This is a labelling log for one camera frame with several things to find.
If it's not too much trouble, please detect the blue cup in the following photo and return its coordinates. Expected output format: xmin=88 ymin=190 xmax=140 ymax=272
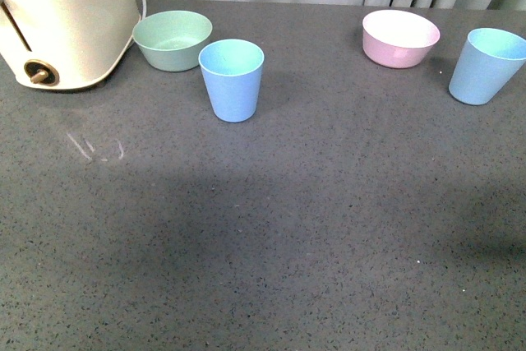
xmin=198 ymin=39 xmax=265 ymax=122
xmin=449 ymin=28 xmax=525 ymax=105

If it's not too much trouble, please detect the green bowl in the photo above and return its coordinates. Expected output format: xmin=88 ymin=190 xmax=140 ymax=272
xmin=132 ymin=11 xmax=213 ymax=72

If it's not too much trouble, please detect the pink bowl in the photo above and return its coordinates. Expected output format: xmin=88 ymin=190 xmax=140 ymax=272
xmin=362 ymin=10 xmax=441 ymax=69

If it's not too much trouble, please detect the white toaster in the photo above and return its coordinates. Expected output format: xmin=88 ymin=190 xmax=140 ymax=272
xmin=1 ymin=0 xmax=141 ymax=90

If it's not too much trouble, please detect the white toaster power cable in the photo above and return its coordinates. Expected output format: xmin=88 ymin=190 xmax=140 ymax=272
xmin=122 ymin=0 xmax=150 ymax=58

